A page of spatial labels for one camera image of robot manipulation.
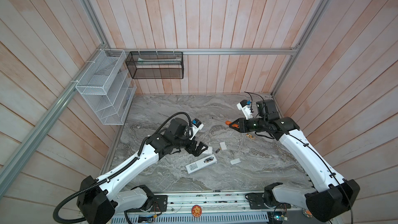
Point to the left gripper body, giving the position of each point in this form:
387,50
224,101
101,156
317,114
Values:
189,146

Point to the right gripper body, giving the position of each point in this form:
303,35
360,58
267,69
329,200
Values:
250,125

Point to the white remote control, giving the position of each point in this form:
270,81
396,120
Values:
208,151

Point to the white remote with label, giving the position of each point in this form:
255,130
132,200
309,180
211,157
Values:
200,164

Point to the white battery cover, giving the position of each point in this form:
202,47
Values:
235,161
223,146

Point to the orange black screwdriver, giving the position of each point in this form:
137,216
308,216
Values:
229,123

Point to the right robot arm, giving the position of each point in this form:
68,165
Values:
330,195

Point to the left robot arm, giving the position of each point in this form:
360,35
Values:
165,141

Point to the clown figure sticker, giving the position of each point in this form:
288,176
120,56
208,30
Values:
250,136

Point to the red round sticker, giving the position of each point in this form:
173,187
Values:
196,211

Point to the black mesh basket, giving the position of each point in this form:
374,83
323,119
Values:
155,64

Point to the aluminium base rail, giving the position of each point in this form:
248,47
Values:
205,202

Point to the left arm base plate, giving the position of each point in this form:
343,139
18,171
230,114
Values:
157,204

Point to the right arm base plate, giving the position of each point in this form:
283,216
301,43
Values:
260,201

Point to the white wire mesh shelf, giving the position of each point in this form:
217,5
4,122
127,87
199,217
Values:
106,87

